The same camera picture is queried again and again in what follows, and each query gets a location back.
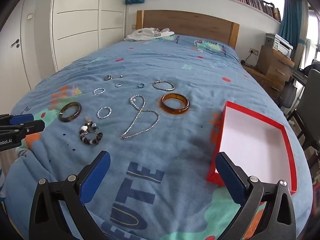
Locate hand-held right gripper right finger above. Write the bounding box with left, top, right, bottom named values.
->
left=215, top=152, right=297, bottom=240

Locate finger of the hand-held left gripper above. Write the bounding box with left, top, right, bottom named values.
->
left=0, top=114, right=34, bottom=126
left=0, top=120, right=45, bottom=138

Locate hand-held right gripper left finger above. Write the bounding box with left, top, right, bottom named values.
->
left=29, top=151, right=111, bottom=240

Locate dark mottled bangle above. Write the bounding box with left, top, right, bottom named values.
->
left=59, top=102, right=82, bottom=123

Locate red jewelry box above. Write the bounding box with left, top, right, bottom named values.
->
left=206, top=101, right=298, bottom=193

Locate brown and white beaded bracelet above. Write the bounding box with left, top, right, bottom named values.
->
left=79, top=116, right=103, bottom=146

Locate silver chain necklace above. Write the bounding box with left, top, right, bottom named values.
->
left=120, top=94, right=160, bottom=140

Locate amber bangle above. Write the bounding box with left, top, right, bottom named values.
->
left=160, top=93, right=190, bottom=116

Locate white door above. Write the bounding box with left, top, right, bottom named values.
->
left=0, top=0, right=33, bottom=120

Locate dark hanging bag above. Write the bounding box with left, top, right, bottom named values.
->
left=279, top=81, right=299, bottom=110

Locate thin silver bangle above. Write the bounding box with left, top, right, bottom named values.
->
left=152, top=80, right=175, bottom=91

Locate dark chair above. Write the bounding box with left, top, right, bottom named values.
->
left=287, top=69, right=320, bottom=150

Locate white wardrobe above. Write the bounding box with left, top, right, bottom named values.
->
left=51, top=0, right=127, bottom=73

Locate tall wooden drawer cabinet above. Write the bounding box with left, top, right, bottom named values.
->
left=256, top=44, right=295, bottom=85

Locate grey desk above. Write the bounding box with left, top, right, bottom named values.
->
left=291, top=69, right=310, bottom=80

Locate white printer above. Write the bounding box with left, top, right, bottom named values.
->
left=265, top=33, right=293, bottom=58

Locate white garment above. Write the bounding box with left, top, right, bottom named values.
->
left=124, top=27, right=175, bottom=42

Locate wooden headboard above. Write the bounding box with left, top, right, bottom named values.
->
left=136, top=10, right=240, bottom=49

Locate black power cable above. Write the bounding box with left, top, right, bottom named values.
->
left=241, top=52, right=253, bottom=67

